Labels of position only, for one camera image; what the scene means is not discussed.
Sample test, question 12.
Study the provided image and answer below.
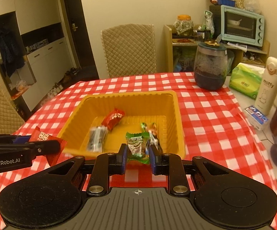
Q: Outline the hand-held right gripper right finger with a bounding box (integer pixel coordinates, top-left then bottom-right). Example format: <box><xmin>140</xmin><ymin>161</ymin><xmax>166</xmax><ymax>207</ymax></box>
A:
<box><xmin>149</xmin><ymin>144</ymin><xmax>230</xmax><ymax>196</ymax></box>

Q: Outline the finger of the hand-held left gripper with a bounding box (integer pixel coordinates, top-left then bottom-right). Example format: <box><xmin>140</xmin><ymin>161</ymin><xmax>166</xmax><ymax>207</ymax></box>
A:
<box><xmin>0</xmin><ymin>134</ymin><xmax>32</xmax><ymax>145</ymax></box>
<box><xmin>26</xmin><ymin>139</ymin><xmax>61</xmax><ymax>159</ymax></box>

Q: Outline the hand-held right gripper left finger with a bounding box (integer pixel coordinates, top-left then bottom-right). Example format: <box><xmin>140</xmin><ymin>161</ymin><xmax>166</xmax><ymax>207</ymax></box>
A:
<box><xmin>48</xmin><ymin>144</ymin><xmax>129</xmax><ymax>196</ymax></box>

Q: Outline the large red snack packet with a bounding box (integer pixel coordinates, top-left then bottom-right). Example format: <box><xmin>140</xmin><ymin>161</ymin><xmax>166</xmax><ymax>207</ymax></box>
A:
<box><xmin>29</xmin><ymin>126</ymin><xmax>67</xmax><ymax>167</ymax></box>

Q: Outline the orange and green snack packet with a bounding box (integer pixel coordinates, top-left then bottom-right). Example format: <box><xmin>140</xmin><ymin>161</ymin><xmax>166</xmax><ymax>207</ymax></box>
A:
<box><xmin>140</xmin><ymin>122</ymin><xmax>163</xmax><ymax>149</ymax></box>

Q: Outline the black snack packet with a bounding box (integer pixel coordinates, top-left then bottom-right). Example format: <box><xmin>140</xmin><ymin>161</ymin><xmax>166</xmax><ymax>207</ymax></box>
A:
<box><xmin>87</xmin><ymin>126</ymin><xmax>107</xmax><ymax>152</ymax></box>

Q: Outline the puffy red snack packet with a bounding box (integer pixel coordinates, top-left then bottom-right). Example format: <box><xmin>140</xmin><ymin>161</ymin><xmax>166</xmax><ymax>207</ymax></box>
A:
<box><xmin>101</xmin><ymin>108</ymin><xmax>126</xmax><ymax>131</ymax></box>

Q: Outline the orange plastic tray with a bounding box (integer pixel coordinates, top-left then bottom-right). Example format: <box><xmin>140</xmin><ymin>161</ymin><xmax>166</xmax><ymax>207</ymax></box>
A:
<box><xmin>61</xmin><ymin>90</ymin><xmax>186</xmax><ymax>160</ymax></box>

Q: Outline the red checkered tablecloth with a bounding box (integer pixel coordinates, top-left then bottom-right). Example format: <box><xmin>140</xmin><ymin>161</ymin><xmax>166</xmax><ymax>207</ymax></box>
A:
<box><xmin>0</xmin><ymin>72</ymin><xmax>277</xmax><ymax>230</ymax></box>

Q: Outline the row of shoes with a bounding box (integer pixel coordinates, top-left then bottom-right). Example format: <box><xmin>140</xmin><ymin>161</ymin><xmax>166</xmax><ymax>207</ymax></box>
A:
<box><xmin>40</xmin><ymin>67</ymin><xmax>79</xmax><ymax>106</ymax></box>

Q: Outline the dark hanging clothing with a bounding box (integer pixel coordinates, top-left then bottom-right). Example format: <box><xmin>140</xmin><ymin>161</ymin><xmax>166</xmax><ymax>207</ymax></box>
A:
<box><xmin>0</xmin><ymin>30</ymin><xmax>25</xmax><ymax>77</ymax></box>

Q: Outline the dark door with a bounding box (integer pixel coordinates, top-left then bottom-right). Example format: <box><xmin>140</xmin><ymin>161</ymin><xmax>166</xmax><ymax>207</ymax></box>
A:
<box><xmin>58</xmin><ymin>0</ymin><xmax>99</xmax><ymax>79</ymax></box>

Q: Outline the dark glass jar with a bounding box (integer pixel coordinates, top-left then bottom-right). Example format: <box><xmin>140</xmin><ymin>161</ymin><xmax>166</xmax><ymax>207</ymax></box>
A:
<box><xmin>193</xmin><ymin>41</ymin><xmax>227</xmax><ymax>91</ymax></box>

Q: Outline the blue and white box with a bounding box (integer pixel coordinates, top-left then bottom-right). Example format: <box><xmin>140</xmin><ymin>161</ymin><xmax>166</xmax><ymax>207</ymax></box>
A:
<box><xmin>244</xmin><ymin>105</ymin><xmax>269</xmax><ymax>130</ymax></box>

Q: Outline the wooden shelf unit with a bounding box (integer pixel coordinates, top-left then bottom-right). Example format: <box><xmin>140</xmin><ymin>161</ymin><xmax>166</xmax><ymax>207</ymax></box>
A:
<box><xmin>164</xmin><ymin>24</ymin><xmax>271</xmax><ymax>73</ymax></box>

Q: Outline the green tissue pack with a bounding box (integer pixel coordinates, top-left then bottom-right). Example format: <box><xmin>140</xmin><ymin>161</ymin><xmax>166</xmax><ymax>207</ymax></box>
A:
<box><xmin>229</xmin><ymin>63</ymin><xmax>265</xmax><ymax>100</ymax></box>

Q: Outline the white cabinet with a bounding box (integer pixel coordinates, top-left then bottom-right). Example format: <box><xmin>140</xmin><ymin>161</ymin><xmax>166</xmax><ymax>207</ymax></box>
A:
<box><xmin>0</xmin><ymin>0</ymin><xmax>67</xmax><ymax>113</ymax></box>

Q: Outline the white thermos bottle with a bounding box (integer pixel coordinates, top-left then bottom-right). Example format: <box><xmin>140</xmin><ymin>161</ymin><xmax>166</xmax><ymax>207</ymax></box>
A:
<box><xmin>254</xmin><ymin>57</ymin><xmax>277</xmax><ymax>115</ymax></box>

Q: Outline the plastic jar with orange lid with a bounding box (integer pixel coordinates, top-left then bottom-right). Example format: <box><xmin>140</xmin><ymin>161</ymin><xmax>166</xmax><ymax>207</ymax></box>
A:
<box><xmin>173</xmin><ymin>15</ymin><xmax>194</xmax><ymax>36</ymax></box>

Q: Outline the green and white bag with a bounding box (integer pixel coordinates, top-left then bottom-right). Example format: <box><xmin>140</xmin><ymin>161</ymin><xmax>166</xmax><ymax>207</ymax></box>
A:
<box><xmin>203</xmin><ymin>11</ymin><xmax>214</xmax><ymax>33</ymax></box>

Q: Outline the light blue toaster oven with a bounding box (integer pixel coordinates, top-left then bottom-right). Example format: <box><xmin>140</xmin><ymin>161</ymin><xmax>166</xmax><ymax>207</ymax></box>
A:
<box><xmin>220</xmin><ymin>5</ymin><xmax>265</xmax><ymax>48</ymax></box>

